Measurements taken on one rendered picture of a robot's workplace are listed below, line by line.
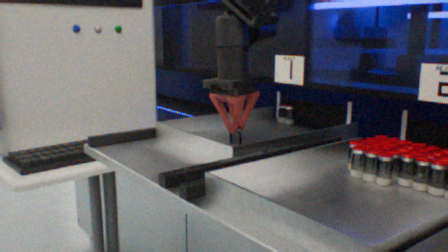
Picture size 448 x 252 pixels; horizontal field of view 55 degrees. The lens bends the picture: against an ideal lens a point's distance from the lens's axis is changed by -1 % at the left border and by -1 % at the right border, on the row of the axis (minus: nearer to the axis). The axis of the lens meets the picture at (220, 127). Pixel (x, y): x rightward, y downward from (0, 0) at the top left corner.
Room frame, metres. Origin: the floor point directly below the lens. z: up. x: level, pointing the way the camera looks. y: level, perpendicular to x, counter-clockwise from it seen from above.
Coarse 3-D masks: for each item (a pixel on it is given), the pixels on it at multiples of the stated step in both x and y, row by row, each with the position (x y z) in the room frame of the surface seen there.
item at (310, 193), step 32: (256, 160) 0.61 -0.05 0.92; (288, 160) 0.64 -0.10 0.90; (320, 160) 0.69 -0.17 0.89; (224, 192) 0.52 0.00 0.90; (256, 192) 0.56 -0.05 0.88; (288, 192) 0.56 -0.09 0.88; (320, 192) 0.56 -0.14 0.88; (352, 192) 0.56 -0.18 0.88; (384, 192) 0.56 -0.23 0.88; (416, 192) 0.56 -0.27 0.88; (288, 224) 0.43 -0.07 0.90; (320, 224) 0.39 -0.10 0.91; (352, 224) 0.46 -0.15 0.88; (384, 224) 0.46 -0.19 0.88; (416, 224) 0.39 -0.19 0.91
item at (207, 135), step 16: (256, 112) 1.06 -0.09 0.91; (272, 112) 1.09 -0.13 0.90; (160, 128) 0.87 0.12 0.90; (176, 128) 0.83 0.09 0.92; (192, 128) 0.94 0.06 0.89; (208, 128) 0.97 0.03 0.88; (224, 128) 0.98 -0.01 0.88; (256, 128) 0.98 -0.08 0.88; (272, 128) 0.98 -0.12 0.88; (288, 128) 0.98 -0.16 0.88; (304, 128) 0.98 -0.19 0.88; (336, 128) 0.84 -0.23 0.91; (352, 128) 0.88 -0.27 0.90; (176, 144) 0.82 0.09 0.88; (192, 144) 0.78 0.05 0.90; (208, 144) 0.74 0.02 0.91; (224, 144) 0.70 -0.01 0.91; (256, 144) 0.71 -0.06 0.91; (272, 144) 0.74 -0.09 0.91; (288, 144) 0.76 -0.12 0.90
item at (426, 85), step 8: (424, 64) 0.70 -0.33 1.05; (432, 64) 0.69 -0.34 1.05; (440, 64) 0.68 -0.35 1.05; (424, 72) 0.70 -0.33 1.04; (432, 72) 0.69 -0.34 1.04; (424, 80) 0.70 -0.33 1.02; (432, 80) 0.69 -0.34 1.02; (440, 80) 0.68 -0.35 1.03; (424, 88) 0.70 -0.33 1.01; (432, 88) 0.69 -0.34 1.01; (424, 96) 0.70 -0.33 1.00; (432, 96) 0.69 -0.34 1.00; (440, 96) 0.68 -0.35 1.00
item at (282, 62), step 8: (280, 56) 0.96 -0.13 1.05; (288, 56) 0.94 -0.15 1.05; (296, 56) 0.93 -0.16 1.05; (280, 64) 0.96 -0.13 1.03; (288, 64) 0.94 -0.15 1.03; (296, 64) 0.92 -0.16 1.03; (280, 72) 0.96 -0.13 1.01; (288, 72) 0.94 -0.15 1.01; (296, 72) 0.92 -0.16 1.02; (280, 80) 0.96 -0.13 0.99; (288, 80) 0.94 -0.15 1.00; (296, 80) 0.92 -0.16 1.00
